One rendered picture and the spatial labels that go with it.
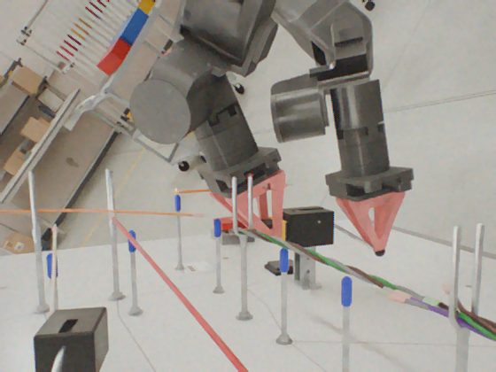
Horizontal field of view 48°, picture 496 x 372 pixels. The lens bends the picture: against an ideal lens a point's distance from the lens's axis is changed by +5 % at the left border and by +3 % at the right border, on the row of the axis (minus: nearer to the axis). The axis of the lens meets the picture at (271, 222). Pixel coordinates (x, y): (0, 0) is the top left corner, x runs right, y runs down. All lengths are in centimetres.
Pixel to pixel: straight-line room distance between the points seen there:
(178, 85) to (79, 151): 835
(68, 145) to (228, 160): 825
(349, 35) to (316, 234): 22
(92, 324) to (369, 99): 40
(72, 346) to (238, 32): 31
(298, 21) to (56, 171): 814
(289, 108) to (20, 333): 36
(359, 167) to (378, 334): 21
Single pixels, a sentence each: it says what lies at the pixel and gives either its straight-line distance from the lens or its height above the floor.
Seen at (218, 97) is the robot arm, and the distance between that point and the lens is 55.
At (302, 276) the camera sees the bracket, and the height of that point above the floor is 112.
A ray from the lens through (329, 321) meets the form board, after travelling 54.
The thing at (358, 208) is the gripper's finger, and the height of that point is 111.
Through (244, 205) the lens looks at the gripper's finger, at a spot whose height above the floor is 124.
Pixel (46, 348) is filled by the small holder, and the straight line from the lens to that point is 36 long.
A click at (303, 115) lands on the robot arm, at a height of 122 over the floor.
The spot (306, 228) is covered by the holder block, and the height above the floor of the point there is 115.
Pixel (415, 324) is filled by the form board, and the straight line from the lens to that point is 55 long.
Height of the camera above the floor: 146
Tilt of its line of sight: 27 degrees down
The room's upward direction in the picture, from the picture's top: 55 degrees counter-clockwise
